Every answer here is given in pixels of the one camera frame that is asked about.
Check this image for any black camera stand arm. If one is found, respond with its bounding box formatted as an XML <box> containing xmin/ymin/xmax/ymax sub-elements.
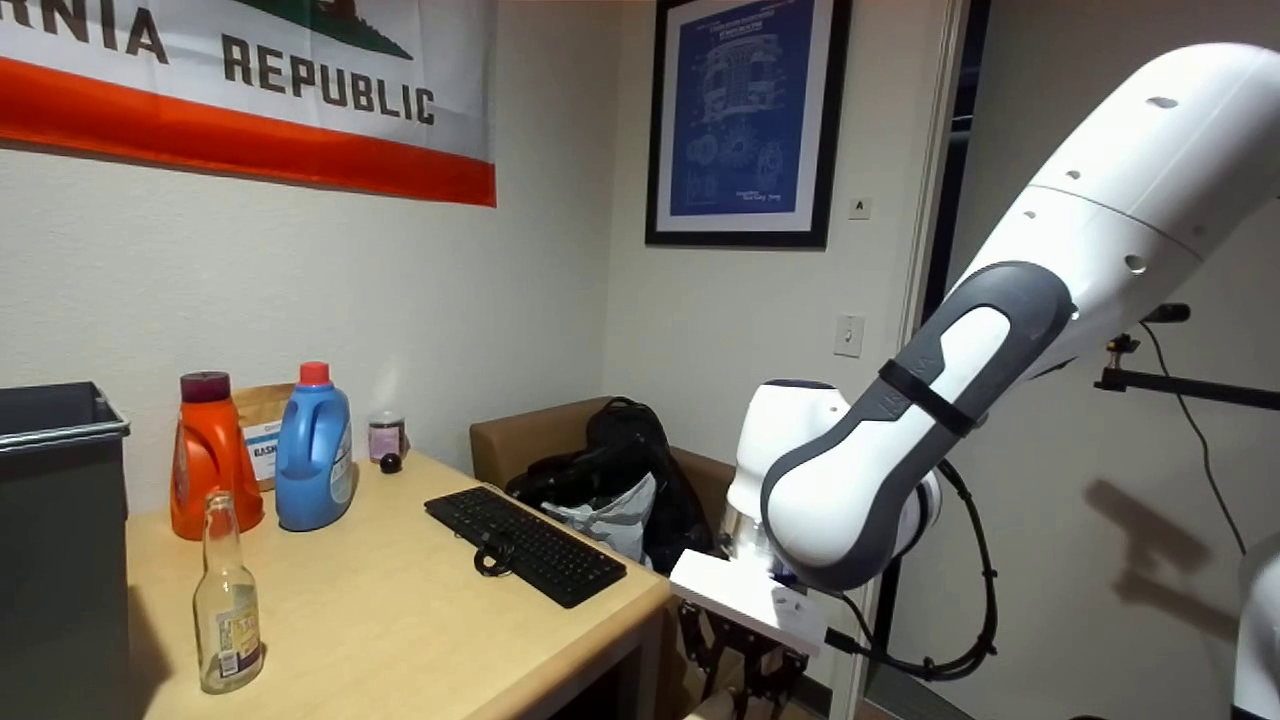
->
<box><xmin>1094</xmin><ymin>325</ymin><xmax>1280</xmax><ymax>414</ymax></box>

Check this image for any brown cardboard box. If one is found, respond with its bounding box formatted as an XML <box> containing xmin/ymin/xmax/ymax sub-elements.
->
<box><xmin>231</xmin><ymin>379</ymin><xmax>299</xmax><ymax>491</ymax></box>

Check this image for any black computer keyboard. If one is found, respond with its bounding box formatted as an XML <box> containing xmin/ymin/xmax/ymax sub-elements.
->
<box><xmin>422</xmin><ymin>484</ymin><xmax>634</xmax><ymax>610</ymax></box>

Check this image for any white plastic bag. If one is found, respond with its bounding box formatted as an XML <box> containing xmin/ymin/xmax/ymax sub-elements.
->
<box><xmin>537</xmin><ymin>473</ymin><xmax>666</xmax><ymax>566</ymax></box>

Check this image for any framed blue print picture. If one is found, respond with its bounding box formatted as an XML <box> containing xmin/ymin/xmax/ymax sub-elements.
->
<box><xmin>643</xmin><ymin>0</ymin><xmax>856</xmax><ymax>252</ymax></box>

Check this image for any gray trash bin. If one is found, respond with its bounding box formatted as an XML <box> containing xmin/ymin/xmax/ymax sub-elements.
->
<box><xmin>0</xmin><ymin>379</ymin><xmax>137</xmax><ymax>720</ymax></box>

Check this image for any California Republic flag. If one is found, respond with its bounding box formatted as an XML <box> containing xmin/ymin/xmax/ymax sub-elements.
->
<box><xmin>0</xmin><ymin>0</ymin><xmax>502</xmax><ymax>213</ymax></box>

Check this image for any brown sofa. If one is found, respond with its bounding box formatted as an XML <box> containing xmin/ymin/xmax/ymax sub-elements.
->
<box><xmin>468</xmin><ymin>393</ymin><xmax>754</xmax><ymax>575</ymax></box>

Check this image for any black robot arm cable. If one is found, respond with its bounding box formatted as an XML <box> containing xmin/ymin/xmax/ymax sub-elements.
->
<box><xmin>822</xmin><ymin>454</ymin><xmax>1005</xmax><ymax>685</ymax></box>

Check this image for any white light switch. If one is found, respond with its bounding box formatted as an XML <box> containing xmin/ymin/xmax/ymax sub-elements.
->
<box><xmin>832</xmin><ymin>311</ymin><xmax>867</xmax><ymax>365</ymax></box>

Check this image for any black backpack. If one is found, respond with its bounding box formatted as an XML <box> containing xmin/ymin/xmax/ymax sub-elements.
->
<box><xmin>504</xmin><ymin>396</ymin><xmax>724</xmax><ymax>581</ymax></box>

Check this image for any black camera cable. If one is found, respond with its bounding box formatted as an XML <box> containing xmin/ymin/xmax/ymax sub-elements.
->
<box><xmin>1140</xmin><ymin>320</ymin><xmax>1255</xmax><ymax>559</ymax></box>

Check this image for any blue detergent bottle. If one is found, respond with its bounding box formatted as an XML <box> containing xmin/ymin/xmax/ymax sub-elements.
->
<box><xmin>271</xmin><ymin>359</ymin><xmax>359</xmax><ymax>536</ymax></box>

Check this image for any clear glass bottle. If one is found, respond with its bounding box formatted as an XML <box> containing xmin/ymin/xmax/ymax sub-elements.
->
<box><xmin>188</xmin><ymin>489</ymin><xmax>270</xmax><ymax>696</ymax></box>

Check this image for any light wooden table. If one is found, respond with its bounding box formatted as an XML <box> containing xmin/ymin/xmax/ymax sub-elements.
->
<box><xmin>125</xmin><ymin>449</ymin><xmax>675</xmax><ymax>720</ymax></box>

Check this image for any orange detergent bottle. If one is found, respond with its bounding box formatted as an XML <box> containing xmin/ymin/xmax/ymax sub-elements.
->
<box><xmin>169</xmin><ymin>366</ymin><xmax>270</xmax><ymax>542</ymax></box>

